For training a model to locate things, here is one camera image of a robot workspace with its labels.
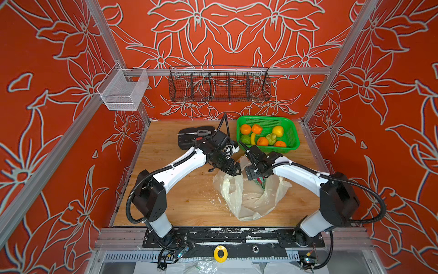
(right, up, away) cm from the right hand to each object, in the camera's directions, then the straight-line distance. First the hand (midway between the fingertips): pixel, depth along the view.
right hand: (254, 170), depth 87 cm
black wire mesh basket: (-18, +49, +10) cm, 53 cm away
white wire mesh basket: (-72, +40, +1) cm, 82 cm away
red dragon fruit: (+4, -5, -2) cm, 6 cm away
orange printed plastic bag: (-5, -14, -3) cm, 15 cm away
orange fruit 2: (+19, +14, +13) cm, 27 cm away
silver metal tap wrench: (-31, +20, +16) cm, 40 cm away
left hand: (-11, +3, -9) cm, 15 cm away
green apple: (+14, +17, +14) cm, 26 cm away
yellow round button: (-18, -31, -18) cm, 40 cm away
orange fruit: (+8, +15, +12) cm, 21 cm away
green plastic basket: (+18, +19, +17) cm, 31 cm away
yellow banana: (+3, +16, +17) cm, 23 cm away
